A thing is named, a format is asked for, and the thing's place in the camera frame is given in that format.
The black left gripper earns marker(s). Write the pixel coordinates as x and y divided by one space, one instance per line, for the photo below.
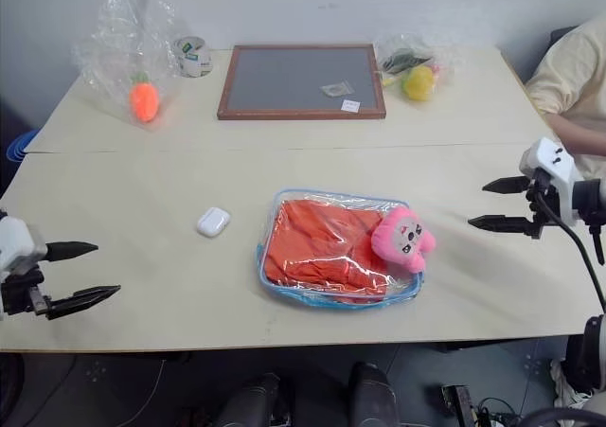
19 297

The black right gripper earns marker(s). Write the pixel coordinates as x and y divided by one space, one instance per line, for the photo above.
540 200

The person's bare forearm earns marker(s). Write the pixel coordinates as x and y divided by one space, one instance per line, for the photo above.
580 136

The crumpled clear plastic bag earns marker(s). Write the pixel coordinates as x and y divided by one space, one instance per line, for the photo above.
412 60

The clear pouch with orange cloth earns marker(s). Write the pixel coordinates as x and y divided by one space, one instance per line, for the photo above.
331 252

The orange cloth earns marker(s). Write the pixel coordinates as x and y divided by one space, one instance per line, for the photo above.
326 247

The tall clear plastic bag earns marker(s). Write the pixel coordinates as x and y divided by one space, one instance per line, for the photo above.
125 58

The pink plush toy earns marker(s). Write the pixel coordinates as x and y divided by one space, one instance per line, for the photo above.
404 240

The blue stool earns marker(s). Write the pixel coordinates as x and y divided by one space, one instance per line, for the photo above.
20 147

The white earbuds case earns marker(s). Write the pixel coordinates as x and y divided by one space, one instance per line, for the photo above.
213 221

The yellow plush fruit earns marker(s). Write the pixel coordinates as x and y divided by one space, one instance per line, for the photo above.
417 83

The person in beige shirt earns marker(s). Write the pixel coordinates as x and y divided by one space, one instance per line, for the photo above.
575 72

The small white paper label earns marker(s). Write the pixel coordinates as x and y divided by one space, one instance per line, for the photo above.
351 106

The orange plush carrot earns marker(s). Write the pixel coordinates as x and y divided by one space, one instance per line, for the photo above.
143 99

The white crumpled cloth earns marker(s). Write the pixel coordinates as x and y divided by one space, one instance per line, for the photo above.
568 382

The small clear plastic packet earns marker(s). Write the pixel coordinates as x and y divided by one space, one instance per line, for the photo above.
337 89

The dark rounded shape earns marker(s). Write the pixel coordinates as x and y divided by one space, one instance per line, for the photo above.
374 394
258 401

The wood-framed grey board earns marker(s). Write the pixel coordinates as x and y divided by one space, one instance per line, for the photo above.
303 79

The clear tape roll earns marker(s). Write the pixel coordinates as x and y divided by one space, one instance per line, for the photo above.
193 58

